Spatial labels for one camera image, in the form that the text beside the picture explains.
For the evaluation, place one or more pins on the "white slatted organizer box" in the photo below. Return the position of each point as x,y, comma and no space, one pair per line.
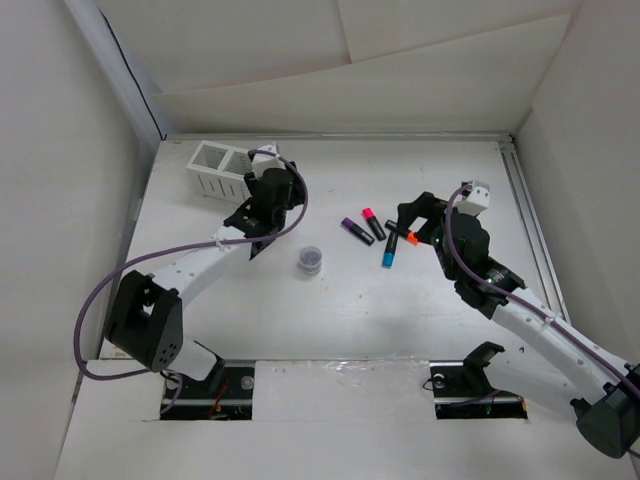
218,170

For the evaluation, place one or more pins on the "clear jar of paper clips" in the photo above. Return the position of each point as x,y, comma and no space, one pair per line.
310,260

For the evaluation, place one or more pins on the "orange cap highlighter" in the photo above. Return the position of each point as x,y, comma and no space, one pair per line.
405,234

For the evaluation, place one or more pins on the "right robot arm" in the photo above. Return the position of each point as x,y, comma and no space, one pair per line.
558,367

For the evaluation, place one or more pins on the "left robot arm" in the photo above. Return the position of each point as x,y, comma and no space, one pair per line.
146,321

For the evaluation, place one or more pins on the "purple cap highlighter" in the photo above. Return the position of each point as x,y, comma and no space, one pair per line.
358,232

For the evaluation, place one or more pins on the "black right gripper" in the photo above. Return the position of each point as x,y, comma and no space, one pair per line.
410,211

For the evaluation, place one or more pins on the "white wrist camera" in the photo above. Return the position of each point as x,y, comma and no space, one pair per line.
475,199
266,158

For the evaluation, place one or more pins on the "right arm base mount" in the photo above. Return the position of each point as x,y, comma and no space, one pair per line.
462,391

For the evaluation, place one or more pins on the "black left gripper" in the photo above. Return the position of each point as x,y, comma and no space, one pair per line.
294,194

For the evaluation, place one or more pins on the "blue cap highlighter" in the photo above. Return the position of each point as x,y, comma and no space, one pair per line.
390,250

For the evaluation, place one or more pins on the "pink cap highlighter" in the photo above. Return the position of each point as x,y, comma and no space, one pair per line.
374,224

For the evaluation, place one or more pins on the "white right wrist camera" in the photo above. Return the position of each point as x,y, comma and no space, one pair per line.
475,199

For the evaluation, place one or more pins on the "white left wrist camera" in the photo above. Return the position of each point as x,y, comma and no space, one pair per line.
266,158

